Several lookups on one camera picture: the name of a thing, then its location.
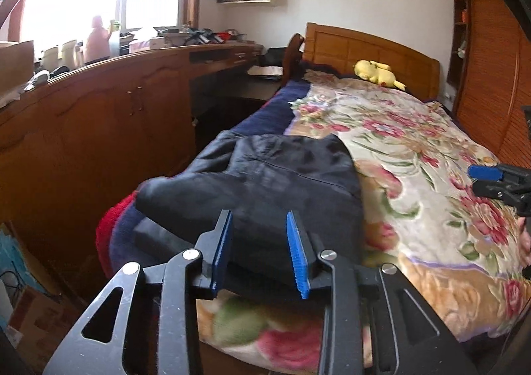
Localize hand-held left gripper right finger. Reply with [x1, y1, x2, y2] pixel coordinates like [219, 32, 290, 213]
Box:
[285, 211, 478, 375]

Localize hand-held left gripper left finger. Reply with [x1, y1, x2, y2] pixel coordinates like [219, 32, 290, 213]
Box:
[43, 209, 234, 375]

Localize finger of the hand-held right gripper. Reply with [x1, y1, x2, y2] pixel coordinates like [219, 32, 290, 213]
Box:
[472, 181, 528, 204]
[468, 163, 531, 185]

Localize black jacket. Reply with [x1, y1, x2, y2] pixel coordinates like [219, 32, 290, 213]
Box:
[135, 132, 364, 289]

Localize person's right hand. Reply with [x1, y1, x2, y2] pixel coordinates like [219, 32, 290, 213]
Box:
[518, 219, 531, 264]

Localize floral blanket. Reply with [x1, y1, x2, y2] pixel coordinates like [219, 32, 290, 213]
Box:
[197, 70, 531, 361]

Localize wooden slatted wardrobe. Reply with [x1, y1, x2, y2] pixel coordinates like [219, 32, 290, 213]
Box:
[446, 0, 531, 170]

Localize yellow plush toy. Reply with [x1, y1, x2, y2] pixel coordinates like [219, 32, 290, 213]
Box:
[353, 60, 407, 90]

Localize wooden bed headboard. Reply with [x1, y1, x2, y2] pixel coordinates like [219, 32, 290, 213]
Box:
[305, 22, 441, 102]

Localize long wooden desk cabinet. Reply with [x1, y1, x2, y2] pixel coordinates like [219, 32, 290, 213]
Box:
[0, 43, 265, 280]

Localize wooden chair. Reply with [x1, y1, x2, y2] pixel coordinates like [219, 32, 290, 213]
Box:
[282, 32, 306, 86]

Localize pile of cardboard boxes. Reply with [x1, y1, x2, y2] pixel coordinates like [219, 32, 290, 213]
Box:
[0, 221, 86, 375]

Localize black tools on desk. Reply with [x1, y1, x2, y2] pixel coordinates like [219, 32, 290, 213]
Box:
[185, 28, 220, 46]

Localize pink bottle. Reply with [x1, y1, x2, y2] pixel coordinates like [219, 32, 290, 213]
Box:
[85, 16, 112, 63]

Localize white thermos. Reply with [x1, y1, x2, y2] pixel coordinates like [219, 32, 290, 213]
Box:
[60, 40, 80, 68]
[41, 47, 59, 71]

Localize cardboard box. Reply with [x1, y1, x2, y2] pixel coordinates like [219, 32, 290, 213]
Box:
[0, 41, 35, 97]

